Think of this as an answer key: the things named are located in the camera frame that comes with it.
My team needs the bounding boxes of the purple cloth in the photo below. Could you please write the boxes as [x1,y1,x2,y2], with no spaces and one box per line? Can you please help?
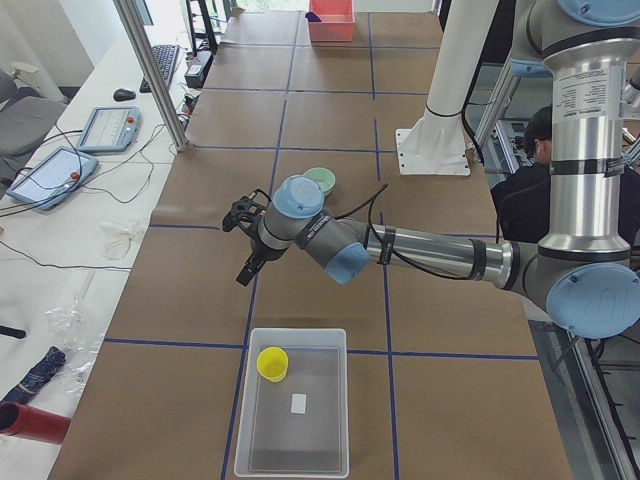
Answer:
[305,11,322,23]

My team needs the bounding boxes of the white pedestal base plate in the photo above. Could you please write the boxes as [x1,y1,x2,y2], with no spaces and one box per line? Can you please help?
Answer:
[395,126,471,176]

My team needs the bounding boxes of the seated person in black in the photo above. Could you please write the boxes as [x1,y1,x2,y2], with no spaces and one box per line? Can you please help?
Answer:
[491,106,552,244]

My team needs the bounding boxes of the black keyboard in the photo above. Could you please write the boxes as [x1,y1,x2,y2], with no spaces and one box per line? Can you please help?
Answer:
[151,44,181,88]

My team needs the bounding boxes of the crumpled white tissue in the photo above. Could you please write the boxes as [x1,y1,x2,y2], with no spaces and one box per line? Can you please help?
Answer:
[99,220,145,260]

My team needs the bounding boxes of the white camera pedestal column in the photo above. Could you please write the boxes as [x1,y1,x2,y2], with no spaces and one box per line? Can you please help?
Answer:
[425,0,519,119]

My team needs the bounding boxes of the black computer box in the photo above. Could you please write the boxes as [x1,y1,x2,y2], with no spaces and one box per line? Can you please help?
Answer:
[184,51,213,89]

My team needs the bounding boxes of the yellow plastic cup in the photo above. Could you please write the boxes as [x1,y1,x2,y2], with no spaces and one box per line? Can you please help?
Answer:
[256,346,289,383]

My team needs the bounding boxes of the aluminium frame post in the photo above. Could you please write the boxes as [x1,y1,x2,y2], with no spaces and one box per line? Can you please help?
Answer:
[113,0,188,152]

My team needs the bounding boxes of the near teach pendant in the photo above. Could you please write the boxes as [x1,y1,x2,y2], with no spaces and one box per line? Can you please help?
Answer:
[7,147,98,210]

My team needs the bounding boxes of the light green bowl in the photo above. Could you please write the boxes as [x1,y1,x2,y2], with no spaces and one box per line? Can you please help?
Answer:
[303,167,336,197]

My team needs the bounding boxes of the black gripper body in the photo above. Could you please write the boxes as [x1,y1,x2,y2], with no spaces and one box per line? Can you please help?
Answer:
[222,188,272,262]

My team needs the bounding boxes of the clear plastic bin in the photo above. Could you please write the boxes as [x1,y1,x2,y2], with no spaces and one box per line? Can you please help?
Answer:
[234,328,350,479]

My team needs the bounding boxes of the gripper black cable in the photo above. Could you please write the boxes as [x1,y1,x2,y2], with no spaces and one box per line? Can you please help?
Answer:
[332,183,476,280]

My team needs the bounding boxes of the grey office chair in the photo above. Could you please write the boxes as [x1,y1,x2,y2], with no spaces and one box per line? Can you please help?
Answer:
[1,70,66,171]

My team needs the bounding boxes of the folded dark blue umbrella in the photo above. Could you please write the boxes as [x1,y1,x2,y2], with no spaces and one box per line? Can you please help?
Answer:
[1,346,66,404]

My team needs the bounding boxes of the black computer mouse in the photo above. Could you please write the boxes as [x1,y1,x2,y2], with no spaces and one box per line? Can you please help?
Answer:
[113,88,137,102]

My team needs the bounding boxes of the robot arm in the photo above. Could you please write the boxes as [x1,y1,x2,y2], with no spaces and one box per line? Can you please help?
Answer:
[211,12,522,349]

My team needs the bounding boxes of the far teach pendant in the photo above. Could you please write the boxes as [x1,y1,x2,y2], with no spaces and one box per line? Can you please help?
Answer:
[76,106,141,154]

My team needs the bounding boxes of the teach pendant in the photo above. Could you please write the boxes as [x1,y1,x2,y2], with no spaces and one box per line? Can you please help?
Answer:
[76,106,141,154]
[7,147,98,210]

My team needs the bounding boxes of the red cylinder bottle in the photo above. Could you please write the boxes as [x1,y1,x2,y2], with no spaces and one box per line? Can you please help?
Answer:
[1,402,71,445]

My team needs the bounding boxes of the pink plastic bin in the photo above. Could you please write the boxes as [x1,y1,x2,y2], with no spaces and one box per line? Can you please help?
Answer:
[307,0,355,43]

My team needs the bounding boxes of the clear plastic wrap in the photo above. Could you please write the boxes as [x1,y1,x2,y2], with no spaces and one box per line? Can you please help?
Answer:
[45,298,105,398]

